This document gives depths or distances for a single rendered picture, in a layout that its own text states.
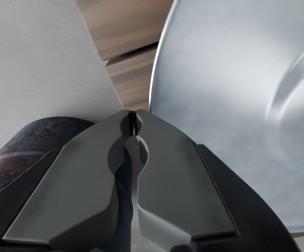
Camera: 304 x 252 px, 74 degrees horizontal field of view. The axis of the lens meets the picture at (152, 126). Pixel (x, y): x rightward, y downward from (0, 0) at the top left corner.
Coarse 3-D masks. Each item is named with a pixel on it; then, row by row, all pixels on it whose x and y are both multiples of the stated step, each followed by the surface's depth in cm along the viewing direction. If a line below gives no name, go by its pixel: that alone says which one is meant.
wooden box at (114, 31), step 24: (96, 0) 12; (120, 0) 12; (144, 0) 12; (168, 0) 12; (96, 24) 12; (120, 24) 12; (144, 24) 12; (96, 48) 13; (120, 48) 13; (144, 48) 14; (120, 72) 14; (144, 72) 14; (120, 96) 15; (144, 96) 15
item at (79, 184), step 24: (120, 120) 10; (72, 144) 9; (96, 144) 9; (120, 144) 9; (72, 168) 7; (96, 168) 7; (48, 192) 7; (72, 192) 7; (96, 192) 7; (24, 216) 6; (48, 216) 6; (72, 216) 6; (96, 216) 6; (24, 240) 5; (48, 240) 5; (72, 240) 6; (96, 240) 6
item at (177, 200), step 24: (144, 120) 10; (144, 144) 9; (168, 144) 9; (192, 144) 9; (144, 168) 7; (168, 168) 7; (192, 168) 7; (144, 192) 7; (168, 192) 7; (192, 192) 7; (216, 192) 7; (144, 216) 6; (168, 216) 6; (192, 216) 6; (216, 216) 6; (168, 240) 6
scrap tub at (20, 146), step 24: (48, 120) 53; (72, 120) 54; (24, 144) 44; (48, 144) 44; (0, 168) 38; (24, 168) 37; (120, 168) 52; (120, 192) 46; (120, 216) 42; (120, 240) 38
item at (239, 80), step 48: (192, 0) 10; (240, 0) 10; (288, 0) 10; (192, 48) 11; (240, 48) 11; (288, 48) 11; (192, 96) 13; (240, 96) 13; (288, 96) 13; (240, 144) 15; (288, 144) 15; (288, 192) 18
